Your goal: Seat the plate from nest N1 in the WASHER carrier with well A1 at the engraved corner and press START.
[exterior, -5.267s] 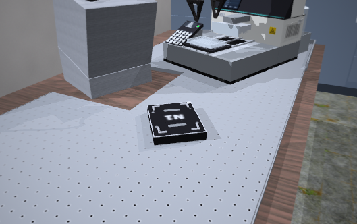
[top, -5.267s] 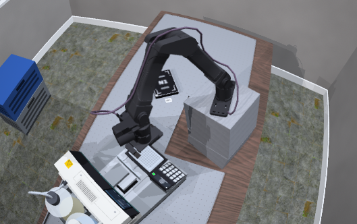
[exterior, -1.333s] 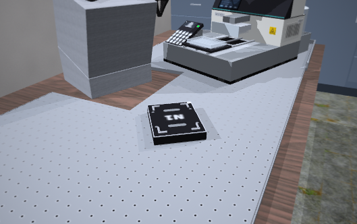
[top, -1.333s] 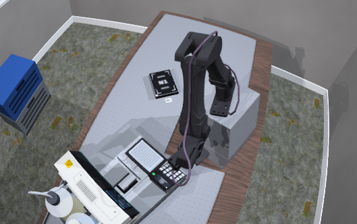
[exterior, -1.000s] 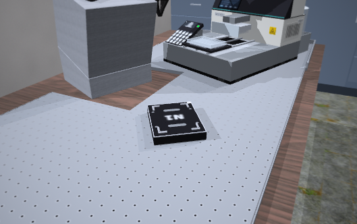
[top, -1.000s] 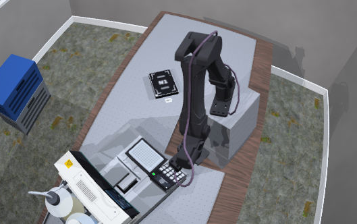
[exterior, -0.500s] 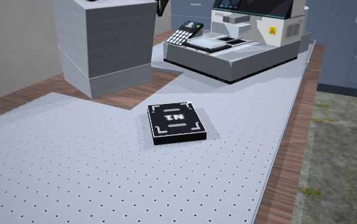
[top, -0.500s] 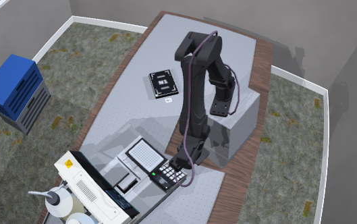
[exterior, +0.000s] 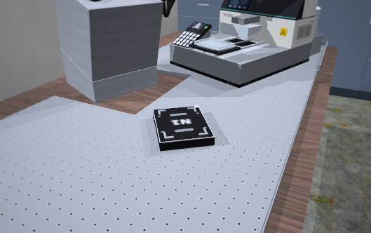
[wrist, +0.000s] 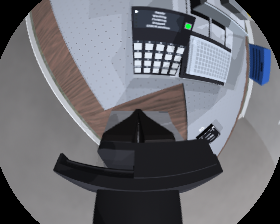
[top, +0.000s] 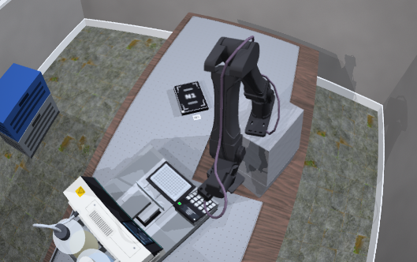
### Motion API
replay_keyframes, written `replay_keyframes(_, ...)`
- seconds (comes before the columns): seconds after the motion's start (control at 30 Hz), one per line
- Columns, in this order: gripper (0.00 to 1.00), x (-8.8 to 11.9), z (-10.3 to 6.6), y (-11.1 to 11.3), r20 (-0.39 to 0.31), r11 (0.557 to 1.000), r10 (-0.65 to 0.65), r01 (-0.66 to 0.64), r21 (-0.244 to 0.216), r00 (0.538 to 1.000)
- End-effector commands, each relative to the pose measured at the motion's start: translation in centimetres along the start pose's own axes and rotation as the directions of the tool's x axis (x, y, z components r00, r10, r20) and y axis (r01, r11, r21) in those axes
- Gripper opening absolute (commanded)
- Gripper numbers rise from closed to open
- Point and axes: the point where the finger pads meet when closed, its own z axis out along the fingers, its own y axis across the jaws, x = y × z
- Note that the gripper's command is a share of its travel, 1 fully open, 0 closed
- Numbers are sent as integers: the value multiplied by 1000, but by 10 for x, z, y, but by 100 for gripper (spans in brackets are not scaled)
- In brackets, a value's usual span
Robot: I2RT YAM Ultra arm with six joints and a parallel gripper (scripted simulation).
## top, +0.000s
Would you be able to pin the translucent bottle with dark grey cap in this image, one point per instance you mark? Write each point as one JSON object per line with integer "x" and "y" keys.
{"x": 78, "y": 238}

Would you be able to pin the white multiwell plate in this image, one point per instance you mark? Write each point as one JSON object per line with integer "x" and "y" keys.
{"x": 175, "y": 188}

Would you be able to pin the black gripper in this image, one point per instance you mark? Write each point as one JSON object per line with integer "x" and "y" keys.
{"x": 238, "y": 180}

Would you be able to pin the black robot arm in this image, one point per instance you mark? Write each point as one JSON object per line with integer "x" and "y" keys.
{"x": 226, "y": 107}

